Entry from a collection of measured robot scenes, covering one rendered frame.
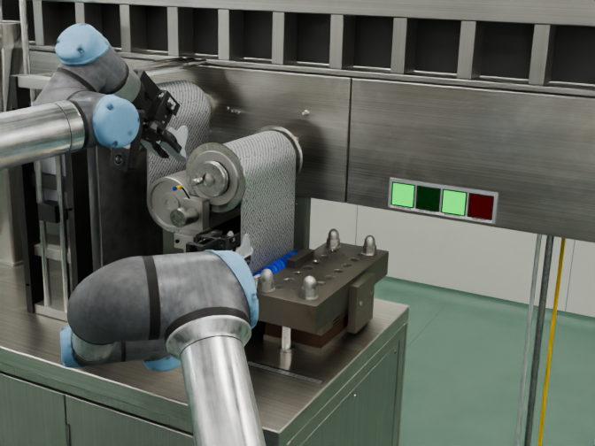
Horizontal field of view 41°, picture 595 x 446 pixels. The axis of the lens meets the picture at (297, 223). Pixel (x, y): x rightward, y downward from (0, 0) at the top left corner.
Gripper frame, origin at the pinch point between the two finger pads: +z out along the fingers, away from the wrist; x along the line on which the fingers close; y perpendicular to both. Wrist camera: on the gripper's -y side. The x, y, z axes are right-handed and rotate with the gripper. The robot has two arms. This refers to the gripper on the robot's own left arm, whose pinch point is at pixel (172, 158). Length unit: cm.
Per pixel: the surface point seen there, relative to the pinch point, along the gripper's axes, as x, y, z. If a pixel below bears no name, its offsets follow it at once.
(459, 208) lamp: -46, 19, 42
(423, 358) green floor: 7, 27, 237
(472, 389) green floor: -21, 16, 224
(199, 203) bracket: -0.9, -3.1, 13.2
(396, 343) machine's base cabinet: -34, -10, 63
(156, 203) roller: 13.2, -3.4, 18.2
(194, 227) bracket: 0.4, -7.4, 16.8
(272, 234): -8.8, 0.2, 32.8
